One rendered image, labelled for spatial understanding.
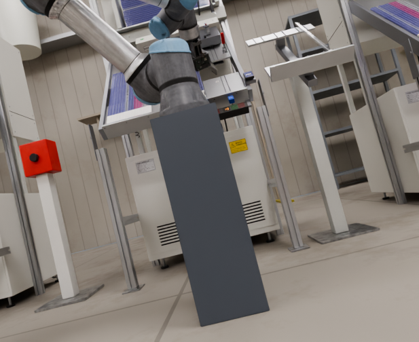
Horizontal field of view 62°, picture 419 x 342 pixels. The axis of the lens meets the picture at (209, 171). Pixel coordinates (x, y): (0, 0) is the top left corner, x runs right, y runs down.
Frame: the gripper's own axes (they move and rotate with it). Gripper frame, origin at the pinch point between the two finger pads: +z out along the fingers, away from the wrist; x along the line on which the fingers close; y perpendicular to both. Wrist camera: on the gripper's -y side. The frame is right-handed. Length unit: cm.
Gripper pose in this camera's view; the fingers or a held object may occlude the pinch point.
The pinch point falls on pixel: (200, 81)
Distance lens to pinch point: 149.9
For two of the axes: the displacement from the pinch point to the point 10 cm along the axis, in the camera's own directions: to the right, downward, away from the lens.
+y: 4.5, 5.5, -7.0
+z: 2.1, 7.0, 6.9
